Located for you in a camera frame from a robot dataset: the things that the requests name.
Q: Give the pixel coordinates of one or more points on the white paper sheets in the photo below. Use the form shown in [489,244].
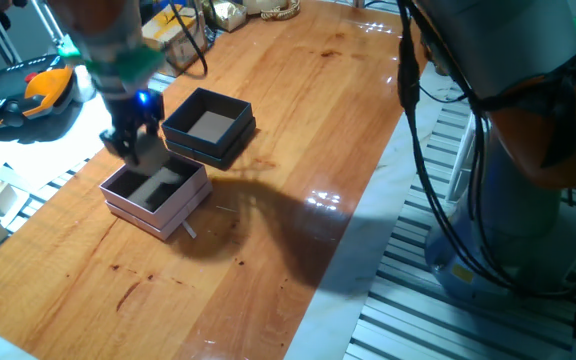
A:
[43,150]

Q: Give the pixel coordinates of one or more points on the white ribbon tab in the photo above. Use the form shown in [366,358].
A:
[189,230]

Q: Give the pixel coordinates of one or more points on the person hand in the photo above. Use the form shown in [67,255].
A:
[0,5]

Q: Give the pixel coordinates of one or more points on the cardboard box yellow tape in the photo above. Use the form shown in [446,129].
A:
[168,30]

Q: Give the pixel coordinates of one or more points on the dark blue square gift box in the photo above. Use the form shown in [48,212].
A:
[203,145]

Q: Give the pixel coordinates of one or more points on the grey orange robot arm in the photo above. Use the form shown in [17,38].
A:
[493,50]

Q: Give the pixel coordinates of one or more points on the green printed wrist mount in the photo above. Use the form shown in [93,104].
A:
[138,62]

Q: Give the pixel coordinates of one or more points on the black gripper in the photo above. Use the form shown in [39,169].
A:
[135,112]

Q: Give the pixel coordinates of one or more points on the pink square gift box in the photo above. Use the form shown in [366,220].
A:
[168,217]

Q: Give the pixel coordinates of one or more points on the gold foil bag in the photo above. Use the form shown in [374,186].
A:
[228,15]

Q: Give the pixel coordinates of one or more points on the white rounded object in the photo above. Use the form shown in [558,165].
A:
[83,87]

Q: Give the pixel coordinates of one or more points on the glossy wooden board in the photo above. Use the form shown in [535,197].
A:
[268,125]

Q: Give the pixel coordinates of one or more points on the thin metal stand leg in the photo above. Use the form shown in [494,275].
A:
[47,22]

